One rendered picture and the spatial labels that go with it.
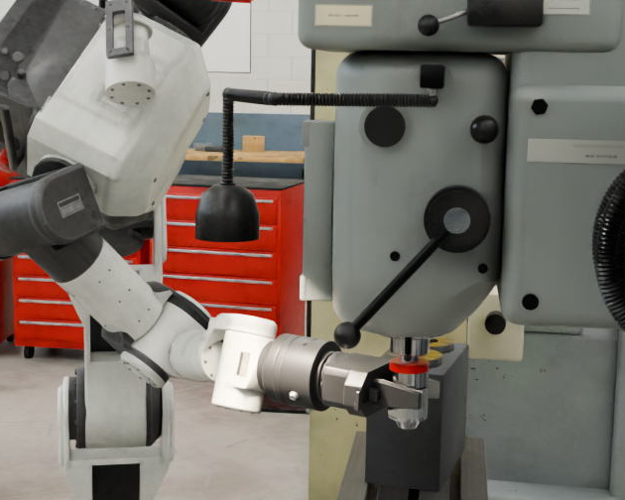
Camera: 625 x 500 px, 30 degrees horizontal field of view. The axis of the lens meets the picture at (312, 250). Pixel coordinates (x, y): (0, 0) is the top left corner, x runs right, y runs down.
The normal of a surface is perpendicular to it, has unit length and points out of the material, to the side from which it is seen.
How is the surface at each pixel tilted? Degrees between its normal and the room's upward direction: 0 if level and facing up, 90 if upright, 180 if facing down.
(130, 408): 81
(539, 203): 90
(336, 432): 90
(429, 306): 118
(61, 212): 75
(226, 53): 90
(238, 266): 90
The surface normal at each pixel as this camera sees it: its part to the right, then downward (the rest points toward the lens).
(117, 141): 0.16, -0.39
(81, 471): 0.18, 0.28
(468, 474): 0.02, -0.99
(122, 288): 0.63, 0.18
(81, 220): 0.82, -0.17
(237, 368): -0.46, -0.20
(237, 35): -0.12, 0.15
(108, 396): 0.18, 0.00
